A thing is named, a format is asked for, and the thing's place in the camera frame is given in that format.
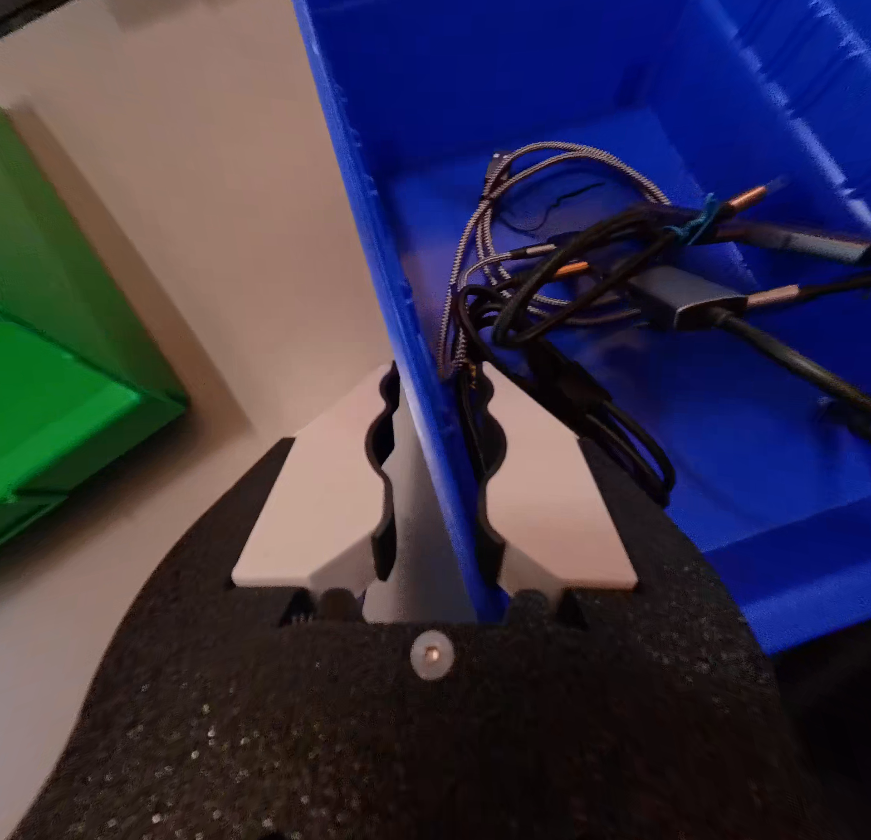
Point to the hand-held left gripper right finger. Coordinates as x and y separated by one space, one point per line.
558 506

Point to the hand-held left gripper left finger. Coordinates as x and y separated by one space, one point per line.
306 500

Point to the green plastic bin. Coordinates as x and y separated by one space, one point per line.
54 377

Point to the blue plastic bin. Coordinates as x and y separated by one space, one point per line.
544 71

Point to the grey desk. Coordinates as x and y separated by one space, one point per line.
204 173

